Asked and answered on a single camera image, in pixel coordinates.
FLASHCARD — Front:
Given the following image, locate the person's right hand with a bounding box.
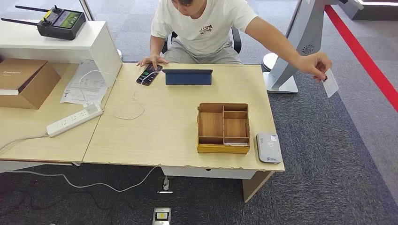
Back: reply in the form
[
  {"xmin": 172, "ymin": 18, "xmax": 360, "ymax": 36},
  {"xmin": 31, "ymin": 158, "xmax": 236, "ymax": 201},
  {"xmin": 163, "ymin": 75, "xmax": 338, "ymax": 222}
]
[{"xmin": 136, "ymin": 55, "xmax": 169, "ymax": 68}]

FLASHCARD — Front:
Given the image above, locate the person's left hand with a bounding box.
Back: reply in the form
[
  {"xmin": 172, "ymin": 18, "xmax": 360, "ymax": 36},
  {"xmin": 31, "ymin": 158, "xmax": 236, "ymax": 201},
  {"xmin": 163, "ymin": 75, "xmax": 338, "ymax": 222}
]
[{"xmin": 293, "ymin": 52, "xmax": 333, "ymax": 83}]

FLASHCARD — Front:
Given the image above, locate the black smartphone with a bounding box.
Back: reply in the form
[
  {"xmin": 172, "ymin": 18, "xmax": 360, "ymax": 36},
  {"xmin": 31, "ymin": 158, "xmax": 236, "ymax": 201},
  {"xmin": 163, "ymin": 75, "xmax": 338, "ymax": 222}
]
[{"xmin": 136, "ymin": 63, "xmax": 163, "ymax": 87}]

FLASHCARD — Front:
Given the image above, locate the white printed ID card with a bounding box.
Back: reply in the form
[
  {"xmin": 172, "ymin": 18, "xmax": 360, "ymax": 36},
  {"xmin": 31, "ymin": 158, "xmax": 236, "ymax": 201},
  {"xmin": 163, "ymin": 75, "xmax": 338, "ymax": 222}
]
[{"xmin": 321, "ymin": 68, "xmax": 339, "ymax": 98}]

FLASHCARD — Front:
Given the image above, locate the person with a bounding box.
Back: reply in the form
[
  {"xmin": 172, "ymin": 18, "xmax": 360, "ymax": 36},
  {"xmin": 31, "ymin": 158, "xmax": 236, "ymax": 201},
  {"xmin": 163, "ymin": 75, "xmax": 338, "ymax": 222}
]
[{"xmin": 136, "ymin": 0, "xmax": 333, "ymax": 84}]

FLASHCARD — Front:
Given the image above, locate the grey card reader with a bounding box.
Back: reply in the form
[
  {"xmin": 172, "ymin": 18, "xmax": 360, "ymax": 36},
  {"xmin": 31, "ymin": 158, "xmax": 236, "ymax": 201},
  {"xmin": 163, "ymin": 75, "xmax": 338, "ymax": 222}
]
[{"xmin": 255, "ymin": 133, "xmax": 283, "ymax": 165}]

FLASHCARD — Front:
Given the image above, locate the grey kiosk stand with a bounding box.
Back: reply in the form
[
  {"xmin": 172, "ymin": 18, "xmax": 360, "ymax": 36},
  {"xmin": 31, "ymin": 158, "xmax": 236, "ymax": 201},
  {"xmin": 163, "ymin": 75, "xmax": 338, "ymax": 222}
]
[{"xmin": 262, "ymin": 0, "xmax": 365, "ymax": 94}]

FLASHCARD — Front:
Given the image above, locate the blue tablet case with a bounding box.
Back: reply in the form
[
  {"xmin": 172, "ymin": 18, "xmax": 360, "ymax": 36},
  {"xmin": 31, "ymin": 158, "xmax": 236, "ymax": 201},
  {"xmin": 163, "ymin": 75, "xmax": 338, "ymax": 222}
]
[{"xmin": 162, "ymin": 68, "xmax": 214, "ymax": 86}]

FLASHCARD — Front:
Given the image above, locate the white desk shelf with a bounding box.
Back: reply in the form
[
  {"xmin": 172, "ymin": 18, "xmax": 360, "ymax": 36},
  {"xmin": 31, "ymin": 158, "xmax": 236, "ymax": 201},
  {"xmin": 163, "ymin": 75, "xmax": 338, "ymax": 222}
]
[{"xmin": 0, "ymin": 20, "xmax": 123, "ymax": 88}]

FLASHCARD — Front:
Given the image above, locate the printed white paper sheet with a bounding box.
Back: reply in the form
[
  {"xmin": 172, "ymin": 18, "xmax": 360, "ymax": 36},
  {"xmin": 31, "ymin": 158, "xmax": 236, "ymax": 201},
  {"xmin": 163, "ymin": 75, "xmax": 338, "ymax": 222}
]
[{"xmin": 60, "ymin": 60, "xmax": 109, "ymax": 106}]

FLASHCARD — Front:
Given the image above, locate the light wood desk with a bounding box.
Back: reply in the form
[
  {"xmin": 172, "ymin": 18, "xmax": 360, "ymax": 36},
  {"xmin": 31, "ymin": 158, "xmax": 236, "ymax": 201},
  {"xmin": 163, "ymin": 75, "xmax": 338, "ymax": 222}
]
[
  {"xmin": 82, "ymin": 63, "xmax": 286, "ymax": 203},
  {"xmin": 0, "ymin": 62, "xmax": 113, "ymax": 173}
]

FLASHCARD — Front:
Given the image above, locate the grey lit display platform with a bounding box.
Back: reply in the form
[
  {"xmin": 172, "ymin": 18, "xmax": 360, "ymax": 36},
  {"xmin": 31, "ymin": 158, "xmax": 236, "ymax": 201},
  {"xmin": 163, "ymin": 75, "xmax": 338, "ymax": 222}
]
[{"xmin": 339, "ymin": 0, "xmax": 398, "ymax": 22}]

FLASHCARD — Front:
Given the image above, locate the black office chair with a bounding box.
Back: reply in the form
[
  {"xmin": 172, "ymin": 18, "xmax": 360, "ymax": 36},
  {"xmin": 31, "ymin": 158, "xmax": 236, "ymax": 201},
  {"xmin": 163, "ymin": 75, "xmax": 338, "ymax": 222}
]
[{"xmin": 161, "ymin": 26, "xmax": 243, "ymax": 55}]

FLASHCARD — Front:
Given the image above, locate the grey metal pole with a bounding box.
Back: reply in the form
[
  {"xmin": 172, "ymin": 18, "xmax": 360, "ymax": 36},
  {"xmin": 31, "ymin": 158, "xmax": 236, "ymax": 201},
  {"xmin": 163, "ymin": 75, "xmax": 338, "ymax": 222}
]
[{"xmin": 79, "ymin": 0, "xmax": 95, "ymax": 22}]

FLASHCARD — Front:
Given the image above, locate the wooden compartment organizer box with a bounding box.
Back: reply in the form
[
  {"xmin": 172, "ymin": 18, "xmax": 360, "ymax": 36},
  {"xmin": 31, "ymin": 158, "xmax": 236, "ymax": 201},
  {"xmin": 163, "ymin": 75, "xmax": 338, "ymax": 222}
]
[{"xmin": 196, "ymin": 103, "xmax": 251, "ymax": 155}]

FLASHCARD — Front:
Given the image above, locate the white power strip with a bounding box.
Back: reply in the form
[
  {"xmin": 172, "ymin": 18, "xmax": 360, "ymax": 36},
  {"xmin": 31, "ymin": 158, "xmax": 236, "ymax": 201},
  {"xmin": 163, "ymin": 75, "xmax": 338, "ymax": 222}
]
[{"xmin": 46, "ymin": 103, "xmax": 104, "ymax": 138}]

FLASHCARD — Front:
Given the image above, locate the black remote controller with antennas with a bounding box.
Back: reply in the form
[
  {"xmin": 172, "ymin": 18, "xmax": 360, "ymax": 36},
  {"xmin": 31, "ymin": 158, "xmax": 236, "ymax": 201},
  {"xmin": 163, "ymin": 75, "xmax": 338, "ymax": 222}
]
[{"xmin": 0, "ymin": 4, "xmax": 87, "ymax": 41}]

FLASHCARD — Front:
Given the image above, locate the brown cardboard box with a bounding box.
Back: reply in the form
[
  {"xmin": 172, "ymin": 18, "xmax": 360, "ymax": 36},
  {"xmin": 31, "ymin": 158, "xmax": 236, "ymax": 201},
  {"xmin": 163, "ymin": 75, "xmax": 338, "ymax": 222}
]
[{"xmin": 0, "ymin": 58, "xmax": 62, "ymax": 110}]

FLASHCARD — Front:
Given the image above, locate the floor outlet with plug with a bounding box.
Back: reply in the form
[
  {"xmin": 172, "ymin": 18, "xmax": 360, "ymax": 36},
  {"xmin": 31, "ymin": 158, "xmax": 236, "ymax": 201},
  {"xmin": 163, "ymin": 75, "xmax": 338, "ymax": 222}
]
[{"xmin": 157, "ymin": 175, "xmax": 174, "ymax": 195}]

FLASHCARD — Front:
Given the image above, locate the silver floor socket box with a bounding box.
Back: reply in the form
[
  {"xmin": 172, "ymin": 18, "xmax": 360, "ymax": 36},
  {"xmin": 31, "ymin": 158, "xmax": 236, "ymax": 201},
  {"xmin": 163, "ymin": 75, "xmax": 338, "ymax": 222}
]
[{"xmin": 152, "ymin": 207, "xmax": 172, "ymax": 225}]

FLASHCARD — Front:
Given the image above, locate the white charging cable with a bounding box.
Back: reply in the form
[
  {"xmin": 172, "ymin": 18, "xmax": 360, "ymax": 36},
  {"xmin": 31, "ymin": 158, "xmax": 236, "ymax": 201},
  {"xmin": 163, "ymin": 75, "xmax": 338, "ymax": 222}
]
[{"xmin": 77, "ymin": 69, "xmax": 164, "ymax": 121}]

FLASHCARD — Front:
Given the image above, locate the white floor cable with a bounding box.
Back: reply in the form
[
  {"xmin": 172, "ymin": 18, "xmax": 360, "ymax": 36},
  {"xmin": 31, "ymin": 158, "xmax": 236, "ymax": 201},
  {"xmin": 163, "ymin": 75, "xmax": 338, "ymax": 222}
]
[{"xmin": 0, "ymin": 166, "xmax": 160, "ymax": 193}]

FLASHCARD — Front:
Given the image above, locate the white power strip cord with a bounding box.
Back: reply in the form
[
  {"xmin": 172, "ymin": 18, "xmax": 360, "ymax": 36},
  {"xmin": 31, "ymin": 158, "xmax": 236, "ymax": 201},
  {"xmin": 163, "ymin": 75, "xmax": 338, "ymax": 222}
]
[{"xmin": 0, "ymin": 133, "xmax": 50, "ymax": 153}]

